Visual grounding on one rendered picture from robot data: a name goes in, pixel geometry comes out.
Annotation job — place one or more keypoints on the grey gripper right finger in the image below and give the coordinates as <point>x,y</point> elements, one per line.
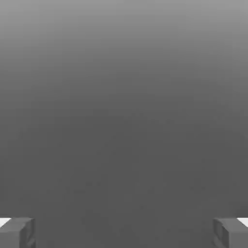
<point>231,233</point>

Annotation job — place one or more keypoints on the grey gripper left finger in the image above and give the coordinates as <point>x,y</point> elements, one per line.
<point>16,233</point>

